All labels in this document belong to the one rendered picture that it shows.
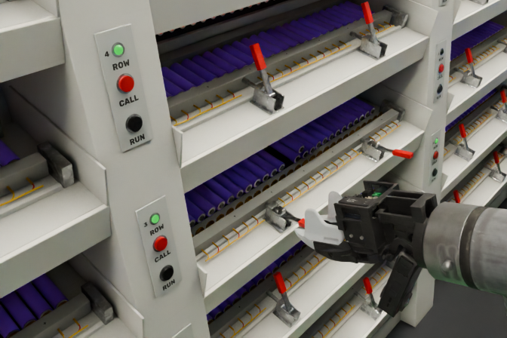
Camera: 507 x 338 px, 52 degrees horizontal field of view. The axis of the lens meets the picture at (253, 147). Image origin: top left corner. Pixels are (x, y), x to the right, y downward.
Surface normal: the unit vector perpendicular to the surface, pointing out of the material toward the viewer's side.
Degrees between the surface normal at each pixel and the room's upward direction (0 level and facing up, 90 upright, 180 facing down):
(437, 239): 56
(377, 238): 77
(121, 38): 90
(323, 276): 17
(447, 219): 28
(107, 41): 90
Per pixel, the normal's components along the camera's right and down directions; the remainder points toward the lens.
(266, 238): 0.11, -0.79
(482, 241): -0.68, -0.33
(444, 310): -0.10, -0.89
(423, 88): -0.68, 0.38
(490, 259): -0.73, 0.06
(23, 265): 0.72, 0.49
